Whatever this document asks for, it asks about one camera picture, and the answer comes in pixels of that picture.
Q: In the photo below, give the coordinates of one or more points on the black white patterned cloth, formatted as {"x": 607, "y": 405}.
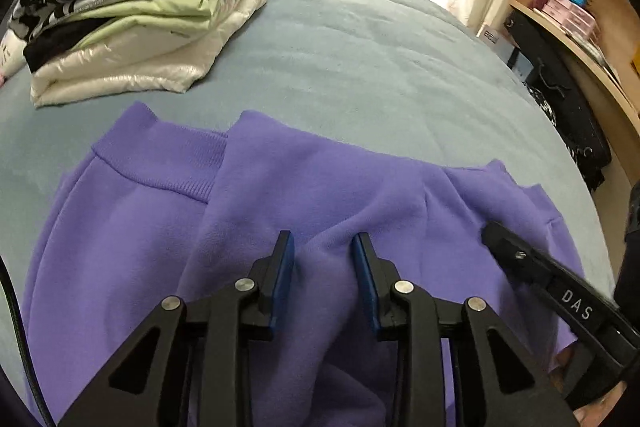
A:
{"x": 542, "y": 104}

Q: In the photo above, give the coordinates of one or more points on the white shiny folded jacket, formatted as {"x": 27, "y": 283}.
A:
{"x": 150, "y": 72}

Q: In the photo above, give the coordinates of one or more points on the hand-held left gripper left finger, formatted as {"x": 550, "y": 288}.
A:
{"x": 282, "y": 277}

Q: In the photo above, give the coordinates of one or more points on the purple hoodie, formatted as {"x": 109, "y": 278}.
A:
{"x": 300, "y": 177}

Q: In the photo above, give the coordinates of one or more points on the wooden shelf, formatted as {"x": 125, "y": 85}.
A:
{"x": 600, "y": 72}

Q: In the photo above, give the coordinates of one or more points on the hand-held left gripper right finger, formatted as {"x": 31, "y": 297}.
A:
{"x": 362, "y": 277}

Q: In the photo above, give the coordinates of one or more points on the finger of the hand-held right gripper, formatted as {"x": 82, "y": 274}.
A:
{"x": 510, "y": 252}

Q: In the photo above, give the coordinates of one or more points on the grey blue bed blanket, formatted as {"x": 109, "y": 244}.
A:
{"x": 350, "y": 47}

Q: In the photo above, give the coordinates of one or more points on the person's right hand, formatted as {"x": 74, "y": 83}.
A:
{"x": 597, "y": 413}

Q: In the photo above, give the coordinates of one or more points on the light green folded garment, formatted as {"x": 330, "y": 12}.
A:
{"x": 170, "y": 9}

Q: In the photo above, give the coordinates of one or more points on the white box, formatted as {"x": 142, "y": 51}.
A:
{"x": 492, "y": 36}

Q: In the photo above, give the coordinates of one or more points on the light blue box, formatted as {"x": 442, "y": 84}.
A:
{"x": 520, "y": 64}

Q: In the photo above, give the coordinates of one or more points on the white pink soft toy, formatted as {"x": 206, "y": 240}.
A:
{"x": 6, "y": 57}

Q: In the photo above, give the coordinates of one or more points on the black bag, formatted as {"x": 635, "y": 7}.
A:
{"x": 560, "y": 97}

